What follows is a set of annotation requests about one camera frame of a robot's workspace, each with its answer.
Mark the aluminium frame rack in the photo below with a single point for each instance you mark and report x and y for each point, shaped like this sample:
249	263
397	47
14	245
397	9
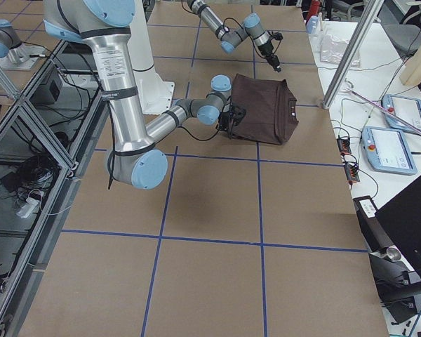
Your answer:
50	120

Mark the black monitor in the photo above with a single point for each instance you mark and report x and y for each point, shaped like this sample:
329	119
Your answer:
400	218

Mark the white power strip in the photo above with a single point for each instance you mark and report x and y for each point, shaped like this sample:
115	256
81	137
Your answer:
28	207

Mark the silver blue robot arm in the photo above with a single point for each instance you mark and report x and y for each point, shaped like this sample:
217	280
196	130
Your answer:
231	33
104	26

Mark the white reacher grabber tool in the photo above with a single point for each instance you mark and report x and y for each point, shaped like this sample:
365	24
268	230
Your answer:
386	112

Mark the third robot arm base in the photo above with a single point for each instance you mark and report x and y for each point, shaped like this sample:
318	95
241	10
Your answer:
14	53

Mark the far blue teach pendant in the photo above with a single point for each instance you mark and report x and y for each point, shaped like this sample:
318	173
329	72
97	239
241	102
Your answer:
408	109

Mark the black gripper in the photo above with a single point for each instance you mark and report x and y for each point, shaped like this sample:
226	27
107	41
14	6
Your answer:
267	51
224	123

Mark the near blue teach pendant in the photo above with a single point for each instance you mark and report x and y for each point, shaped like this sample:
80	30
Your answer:
387	150

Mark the black box with label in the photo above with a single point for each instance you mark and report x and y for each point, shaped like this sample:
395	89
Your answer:
376	238

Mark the aluminium frame post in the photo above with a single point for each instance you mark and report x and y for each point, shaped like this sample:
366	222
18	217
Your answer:
370	12

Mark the brown t-shirt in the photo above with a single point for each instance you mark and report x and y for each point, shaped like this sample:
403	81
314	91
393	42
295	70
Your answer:
270	110

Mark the silver foil bag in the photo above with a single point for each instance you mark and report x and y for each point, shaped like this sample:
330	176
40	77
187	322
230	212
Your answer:
332	49

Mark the blue teach pendant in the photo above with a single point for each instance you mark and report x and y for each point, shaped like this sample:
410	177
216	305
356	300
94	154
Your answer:
408	109
387	150

